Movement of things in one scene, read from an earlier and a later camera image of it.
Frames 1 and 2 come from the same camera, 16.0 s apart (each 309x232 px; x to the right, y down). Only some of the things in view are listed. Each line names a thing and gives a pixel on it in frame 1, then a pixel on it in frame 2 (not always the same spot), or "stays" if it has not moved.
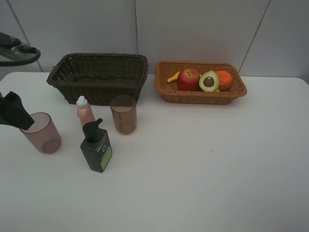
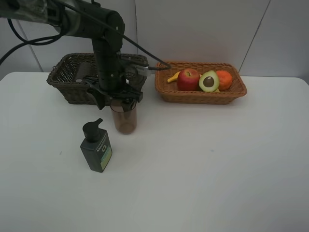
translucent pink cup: (43, 134) to (85, 69)
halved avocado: (209, 82) stays
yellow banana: (174, 78) stays
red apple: (188, 80) stays
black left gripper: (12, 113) to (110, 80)
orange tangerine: (225, 80) stays
